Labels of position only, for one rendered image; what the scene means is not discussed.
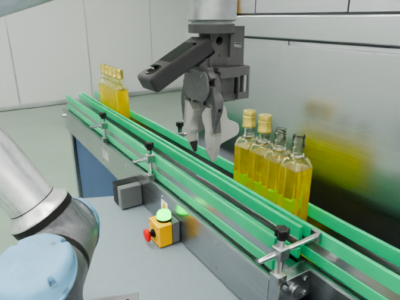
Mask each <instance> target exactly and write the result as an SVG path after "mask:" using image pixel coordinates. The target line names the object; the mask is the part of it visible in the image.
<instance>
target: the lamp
mask: <svg viewBox="0 0 400 300"><path fill-rule="evenodd" d="M170 221H171V212H170V210H168V209H160V210H158V212H157V222H159V223H168V222H170Z"/></svg>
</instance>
